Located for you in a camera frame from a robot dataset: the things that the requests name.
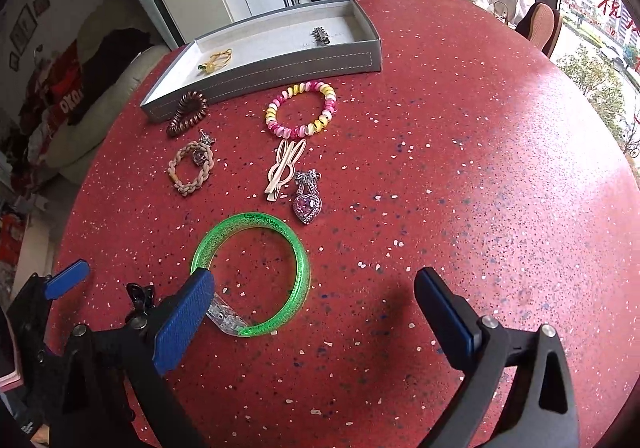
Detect cream hair clip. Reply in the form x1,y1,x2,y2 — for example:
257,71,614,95
264,139,306,202

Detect silver hair clip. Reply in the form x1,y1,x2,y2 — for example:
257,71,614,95
311,27,331,46

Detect beige braided bracelet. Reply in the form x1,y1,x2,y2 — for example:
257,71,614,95
166,129,217,198

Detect green translucent bangle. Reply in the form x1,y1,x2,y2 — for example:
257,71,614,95
191,212,311,338

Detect grey jewelry tray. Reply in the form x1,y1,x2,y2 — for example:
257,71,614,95
140,0,382,123

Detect pink heart crystal brooch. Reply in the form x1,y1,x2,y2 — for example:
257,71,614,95
293,169,322,225

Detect beige sofa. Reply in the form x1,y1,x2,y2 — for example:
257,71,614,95
44,43,174,185

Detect black garment on sofa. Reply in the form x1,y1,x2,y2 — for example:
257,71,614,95
67,28,151,125

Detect brown chair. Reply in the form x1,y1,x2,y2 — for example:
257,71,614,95
515,2,562,58

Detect pink yellow beaded bracelet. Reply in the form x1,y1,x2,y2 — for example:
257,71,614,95
263,80,338,140

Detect gold green jewelry piece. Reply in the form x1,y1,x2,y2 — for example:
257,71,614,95
198,49,232,75

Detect brown spiral hair tie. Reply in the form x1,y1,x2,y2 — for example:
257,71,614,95
166,91,211,139

